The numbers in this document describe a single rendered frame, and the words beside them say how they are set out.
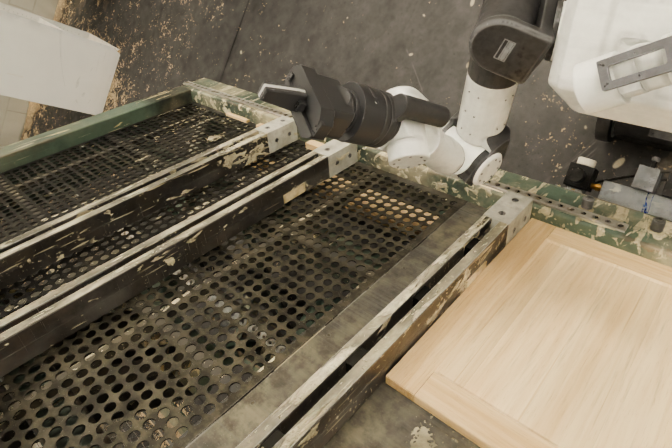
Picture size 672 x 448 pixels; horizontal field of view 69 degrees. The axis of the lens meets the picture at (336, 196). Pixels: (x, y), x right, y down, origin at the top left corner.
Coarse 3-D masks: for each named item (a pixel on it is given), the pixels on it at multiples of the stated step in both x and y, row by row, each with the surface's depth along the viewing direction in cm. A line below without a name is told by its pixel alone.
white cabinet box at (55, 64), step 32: (0, 32) 340; (32, 32) 353; (64, 32) 368; (0, 64) 348; (32, 64) 362; (64, 64) 378; (96, 64) 394; (32, 96) 371; (64, 96) 388; (96, 96) 405
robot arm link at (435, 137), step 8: (392, 88) 79; (400, 88) 78; (408, 88) 78; (416, 96) 78; (432, 128) 85; (440, 128) 86; (432, 136) 85; (440, 136) 84; (432, 144) 85; (440, 144) 85; (432, 152) 85; (440, 152) 86
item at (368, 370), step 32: (512, 192) 115; (480, 224) 105; (512, 224) 106; (448, 256) 97; (480, 256) 98; (416, 288) 90; (448, 288) 90; (384, 320) 84; (416, 320) 84; (352, 352) 78; (384, 352) 78; (320, 384) 74; (352, 384) 73; (288, 416) 70; (320, 416) 69
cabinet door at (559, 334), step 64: (512, 256) 104; (576, 256) 103; (448, 320) 90; (512, 320) 89; (576, 320) 88; (640, 320) 88; (448, 384) 78; (512, 384) 78; (576, 384) 78; (640, 384) 77
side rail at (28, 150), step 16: (160, 96) 190; (176, 96) 191; (112, 112) 178; (128, 112) 178; (144, 112) 183; (160, 112) 188; (64, 128) 168; (80, 128) 168; (96, 128) 171; (112, 128) 176; (128, 128) 180; (144, 128) 185; (16, 144) 159; (32, 144) 159; (48, 144) 161; (64, 144) 165; (112, 144) 178; (0, 160) 152; (16, 160) 156; (32, 160) 159; (64, 160) 167; (32, 176) 161
